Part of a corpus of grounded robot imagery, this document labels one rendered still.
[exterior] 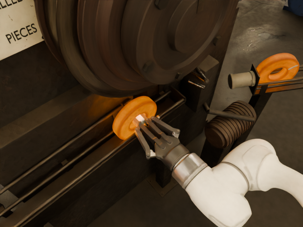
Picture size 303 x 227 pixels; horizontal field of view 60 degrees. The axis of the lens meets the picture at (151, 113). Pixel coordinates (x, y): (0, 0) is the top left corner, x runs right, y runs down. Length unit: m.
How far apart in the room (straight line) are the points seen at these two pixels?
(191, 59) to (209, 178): 0.29
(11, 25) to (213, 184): 0.55
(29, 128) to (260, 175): 0.59
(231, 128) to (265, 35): 1.53
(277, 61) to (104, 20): 0.74
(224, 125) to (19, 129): 0.75
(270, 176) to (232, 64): 1.51
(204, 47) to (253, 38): 1.85
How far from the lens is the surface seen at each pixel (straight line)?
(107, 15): 0.45
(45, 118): 0.72
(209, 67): 0.92
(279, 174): 0.74
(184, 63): 0.60
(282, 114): 1.96
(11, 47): 0.60
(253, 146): 0.78
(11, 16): 0.57
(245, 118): 1.11
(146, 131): 0.77
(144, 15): 0.42
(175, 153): 0.71
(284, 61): 1.07
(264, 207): 1.60
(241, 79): 1.06
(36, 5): 0.50
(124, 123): 0.76
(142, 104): 0.76
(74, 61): 0.50
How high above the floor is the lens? 1.42
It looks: 54 degrees down
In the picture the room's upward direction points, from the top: straight up
